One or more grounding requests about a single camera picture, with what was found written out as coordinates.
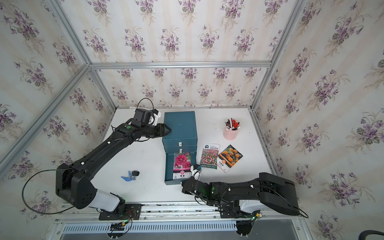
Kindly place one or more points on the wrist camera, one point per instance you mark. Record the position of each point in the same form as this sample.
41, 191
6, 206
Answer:
196, 170
155, 115

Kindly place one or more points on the pink mixed flower seed bag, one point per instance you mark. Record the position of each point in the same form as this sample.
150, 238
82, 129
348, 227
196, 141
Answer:
209, 156

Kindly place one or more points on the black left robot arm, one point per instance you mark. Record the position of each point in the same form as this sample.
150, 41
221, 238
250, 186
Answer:
73, 182

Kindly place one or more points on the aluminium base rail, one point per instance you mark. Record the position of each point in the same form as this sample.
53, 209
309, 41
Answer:
156, 212

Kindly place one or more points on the red and black pens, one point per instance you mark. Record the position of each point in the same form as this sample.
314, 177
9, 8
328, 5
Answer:
232, 124

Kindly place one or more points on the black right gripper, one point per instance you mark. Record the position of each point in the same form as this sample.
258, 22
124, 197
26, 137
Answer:
183, 188

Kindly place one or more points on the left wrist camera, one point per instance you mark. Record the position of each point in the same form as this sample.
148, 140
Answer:
155, 115

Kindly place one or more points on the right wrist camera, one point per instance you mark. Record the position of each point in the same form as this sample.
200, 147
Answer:
196, 170

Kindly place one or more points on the orange marigold seed bag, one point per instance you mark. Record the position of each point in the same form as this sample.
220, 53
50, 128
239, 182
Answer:
228, 158

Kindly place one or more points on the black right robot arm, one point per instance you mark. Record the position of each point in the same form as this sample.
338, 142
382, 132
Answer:
245, 200

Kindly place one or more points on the teal drawer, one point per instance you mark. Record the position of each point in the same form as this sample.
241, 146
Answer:
182, 149
169, 169
179, 142

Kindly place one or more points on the blue and black key fob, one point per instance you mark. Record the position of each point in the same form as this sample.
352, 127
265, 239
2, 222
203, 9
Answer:
132, 176

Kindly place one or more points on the pink pen cup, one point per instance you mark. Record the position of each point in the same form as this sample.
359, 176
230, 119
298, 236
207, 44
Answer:
229, 134

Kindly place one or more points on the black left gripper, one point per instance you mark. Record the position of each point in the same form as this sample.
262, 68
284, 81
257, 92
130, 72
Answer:
161, 131

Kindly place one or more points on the teal bottom drawer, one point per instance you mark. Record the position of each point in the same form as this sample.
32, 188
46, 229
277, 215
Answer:
169, 169

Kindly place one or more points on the teal top drawer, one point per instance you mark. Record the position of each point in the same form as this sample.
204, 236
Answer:
179, 142

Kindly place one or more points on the magenta peony seed bag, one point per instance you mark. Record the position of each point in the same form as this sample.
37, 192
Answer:
182, 166

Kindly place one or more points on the teal three-drawer cabinet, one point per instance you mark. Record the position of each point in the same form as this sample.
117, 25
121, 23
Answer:
183, 125

